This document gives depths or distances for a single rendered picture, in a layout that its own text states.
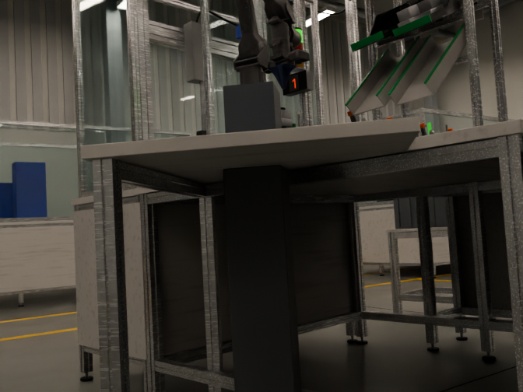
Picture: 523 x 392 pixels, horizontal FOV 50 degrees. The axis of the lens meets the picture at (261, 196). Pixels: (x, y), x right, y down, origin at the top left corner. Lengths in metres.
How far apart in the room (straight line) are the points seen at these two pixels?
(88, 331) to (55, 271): 3.88
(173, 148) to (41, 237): 5.46
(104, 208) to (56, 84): 8.90
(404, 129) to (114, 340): 0.73
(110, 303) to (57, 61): 9.13
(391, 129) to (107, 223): 0.62
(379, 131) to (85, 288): 1.92
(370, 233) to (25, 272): 4.16
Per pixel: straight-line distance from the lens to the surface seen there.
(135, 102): 2.44
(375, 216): 7.36
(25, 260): 6.55
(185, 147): 1.17
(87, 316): 2.77
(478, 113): 1.66
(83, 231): 2.75
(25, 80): 10.00
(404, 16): 1.70
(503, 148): 1.32
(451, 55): 1.66
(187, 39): 2.97
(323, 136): 1.12
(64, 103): 10.07
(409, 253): 7.03
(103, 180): 1.25
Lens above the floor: 0.66
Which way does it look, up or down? 4 degrees up
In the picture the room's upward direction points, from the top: 3 degrees counter-clockwise
